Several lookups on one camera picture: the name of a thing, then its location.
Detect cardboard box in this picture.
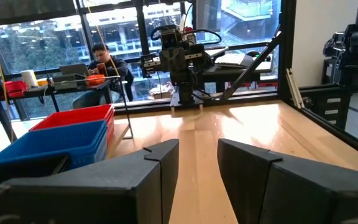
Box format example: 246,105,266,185
150,85,173,100

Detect red storage box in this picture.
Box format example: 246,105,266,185
4,80,28,98

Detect person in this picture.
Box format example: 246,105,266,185
71,42,135,110

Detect silver aluminium bars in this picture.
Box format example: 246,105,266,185
285,67,306,110

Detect black plastic basket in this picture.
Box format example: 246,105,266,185
0,154,71,200

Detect black office desk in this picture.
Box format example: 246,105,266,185
0,76,122,142

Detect white keyboard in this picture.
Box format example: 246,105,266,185
214,52,255,68

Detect grey laptop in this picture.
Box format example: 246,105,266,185
58,63,90,78

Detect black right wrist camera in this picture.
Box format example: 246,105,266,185
159,28,180,49

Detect white paper roll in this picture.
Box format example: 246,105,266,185
21,69,39,89

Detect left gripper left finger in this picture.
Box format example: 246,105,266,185
0,138,180,224

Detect black computer desk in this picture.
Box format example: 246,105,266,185
201,46,280,94

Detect orange plastic object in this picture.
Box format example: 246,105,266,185
85,73,106,86

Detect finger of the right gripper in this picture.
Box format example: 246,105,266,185
172,48,183,73
163,48,173,73

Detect black drawer cabinet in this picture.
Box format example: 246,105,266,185
300,83,358,131

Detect red plastic basket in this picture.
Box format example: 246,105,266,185
29,103,116,133
104,108,116,147

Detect grey equipment box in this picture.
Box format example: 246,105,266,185
52,73,78,91

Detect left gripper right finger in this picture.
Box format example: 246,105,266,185
217,138,358,224

